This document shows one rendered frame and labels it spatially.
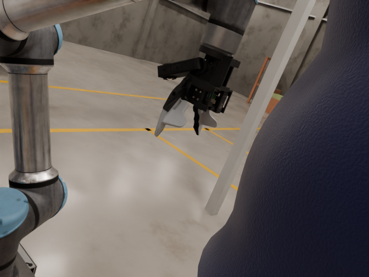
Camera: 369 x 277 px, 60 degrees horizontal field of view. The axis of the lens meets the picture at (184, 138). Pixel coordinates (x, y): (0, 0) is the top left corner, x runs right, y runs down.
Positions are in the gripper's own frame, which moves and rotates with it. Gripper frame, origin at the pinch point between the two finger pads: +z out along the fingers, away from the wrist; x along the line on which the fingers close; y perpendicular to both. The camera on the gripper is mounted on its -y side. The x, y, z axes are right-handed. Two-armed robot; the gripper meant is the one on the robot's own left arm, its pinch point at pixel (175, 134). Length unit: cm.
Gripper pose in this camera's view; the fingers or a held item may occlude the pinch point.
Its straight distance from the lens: 71.1
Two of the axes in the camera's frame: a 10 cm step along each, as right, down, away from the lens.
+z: -3.5, 8.9, 2.9
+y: 7.2, 4.6, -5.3
